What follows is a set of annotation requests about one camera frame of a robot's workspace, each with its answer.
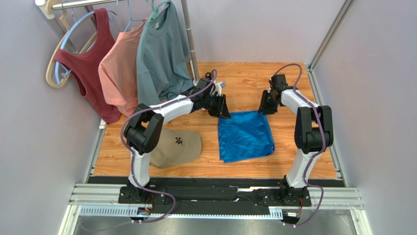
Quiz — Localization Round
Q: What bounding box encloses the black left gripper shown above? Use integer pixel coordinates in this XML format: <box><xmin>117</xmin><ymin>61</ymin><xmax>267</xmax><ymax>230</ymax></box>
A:
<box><xmin>203</xmin><ymin>94</ymin><xmax>232</xmax><ymax>120</ymax></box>

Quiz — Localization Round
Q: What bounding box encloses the blue cloth napkin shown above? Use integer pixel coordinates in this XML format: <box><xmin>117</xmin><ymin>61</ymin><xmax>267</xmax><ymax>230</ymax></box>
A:
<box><xmin>218</xmin><ymin>111</ymin><xmax>275</xmax><ymax>163</ymax></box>

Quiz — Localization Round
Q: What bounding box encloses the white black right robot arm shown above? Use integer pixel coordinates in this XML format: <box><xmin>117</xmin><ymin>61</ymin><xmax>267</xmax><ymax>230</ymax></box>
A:
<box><xmin>258</xmin><ymin>74</ymin><xmax>334</xmax><ymax>196</ymax></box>

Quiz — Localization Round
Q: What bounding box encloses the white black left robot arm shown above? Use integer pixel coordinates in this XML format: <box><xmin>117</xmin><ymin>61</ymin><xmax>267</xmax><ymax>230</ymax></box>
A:
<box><xmin>122</xmin><ymin>78</ymin><xmax>231</xmax><ymax>188</ymax></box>

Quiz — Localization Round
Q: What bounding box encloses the beige baseball cap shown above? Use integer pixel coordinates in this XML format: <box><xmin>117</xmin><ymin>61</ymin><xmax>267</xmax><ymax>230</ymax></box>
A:
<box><xmin>150</xmin><ymin>128</ymin><xmax>202</xmax><ymax>168</ymax></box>

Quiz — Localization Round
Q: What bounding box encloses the teal t-shirt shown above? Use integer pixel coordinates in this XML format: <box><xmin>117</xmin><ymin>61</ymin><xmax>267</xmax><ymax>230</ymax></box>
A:
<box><xmin>136</xmin><ymin>0</ymin><xmax>193</xmax><ymax>106</ymax></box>

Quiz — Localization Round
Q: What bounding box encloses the pink t-shirt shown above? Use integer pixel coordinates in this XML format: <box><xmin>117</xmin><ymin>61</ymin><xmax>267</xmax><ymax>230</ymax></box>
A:
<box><xmin>98</xmin><ymin>23</ymin><xmax>145</xmax><ymax>116</ymax></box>

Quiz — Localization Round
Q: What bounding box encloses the teal clothes hanger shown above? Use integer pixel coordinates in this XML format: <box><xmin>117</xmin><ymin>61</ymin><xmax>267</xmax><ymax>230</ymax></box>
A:
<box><xmin>147</xmin><ymin>0</ymin><xmax>171</xmax><ymax>22</ymax></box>

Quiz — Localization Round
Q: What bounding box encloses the maroon tank top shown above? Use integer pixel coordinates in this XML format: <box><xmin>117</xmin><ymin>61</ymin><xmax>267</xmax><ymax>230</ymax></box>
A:
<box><xmin>54</xmin><ymin>8</ymin><xmax>121</xmax><ymax>123</ymax></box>

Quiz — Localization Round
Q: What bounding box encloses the light blue clothes hanger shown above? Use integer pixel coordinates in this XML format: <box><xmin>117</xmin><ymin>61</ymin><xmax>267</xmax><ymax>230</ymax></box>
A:
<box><xmin>46</xmin><ymin>10</ymin><xmax>97</xmax><ymax>88</ymax></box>

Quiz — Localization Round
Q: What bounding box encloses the metal clothes rack pole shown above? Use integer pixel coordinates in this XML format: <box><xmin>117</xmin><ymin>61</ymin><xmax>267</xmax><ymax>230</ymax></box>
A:
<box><xmin>35</xmin><ymin>0</ymin><xmax>200</xmax><ymax>84</ymax></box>

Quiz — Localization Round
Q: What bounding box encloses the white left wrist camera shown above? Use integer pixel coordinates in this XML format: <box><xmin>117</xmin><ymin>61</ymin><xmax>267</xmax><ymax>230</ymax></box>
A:
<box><xmin>212</xmin><ymin>81</ymin><xmax>226</xmax><ymax>95</ymax></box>

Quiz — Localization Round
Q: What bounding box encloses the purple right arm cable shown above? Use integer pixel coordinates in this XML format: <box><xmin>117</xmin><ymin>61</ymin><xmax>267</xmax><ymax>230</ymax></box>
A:
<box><xmin>272</xmin><ymin>63</ymin><xmax>326</xmax><ymax>228</ymax></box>

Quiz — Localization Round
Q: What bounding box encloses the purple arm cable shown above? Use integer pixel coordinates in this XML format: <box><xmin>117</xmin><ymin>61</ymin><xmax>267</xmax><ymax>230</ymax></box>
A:
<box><xmin>119</xmin><ymin>69</ymin><xmax>218</xmax><ymax>224</ymax></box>
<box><xmin>272</xmin><ymin>63</ymin><xmax>326</xmax><ymax>228</ymax></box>

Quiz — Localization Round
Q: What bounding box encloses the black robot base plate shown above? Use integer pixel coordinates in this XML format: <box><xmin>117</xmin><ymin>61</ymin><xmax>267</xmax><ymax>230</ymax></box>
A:
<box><xmin>118</xmin><ymin>186</ymin><xmax>312</xmax><ymax>207</ymax></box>

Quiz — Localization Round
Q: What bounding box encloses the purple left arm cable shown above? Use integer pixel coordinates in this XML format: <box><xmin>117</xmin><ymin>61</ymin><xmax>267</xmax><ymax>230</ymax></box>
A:
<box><xmin>119</xmin><ymin>69</ymin><xmax>218</xmax><ymax>224</ymax></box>

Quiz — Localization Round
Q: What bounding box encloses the aluminium frame rail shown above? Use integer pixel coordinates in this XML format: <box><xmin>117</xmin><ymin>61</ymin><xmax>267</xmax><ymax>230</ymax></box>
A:
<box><xmin>59</xmin><ymin>184</ymin><xmax>372</xmax><ymax>235</ymax></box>

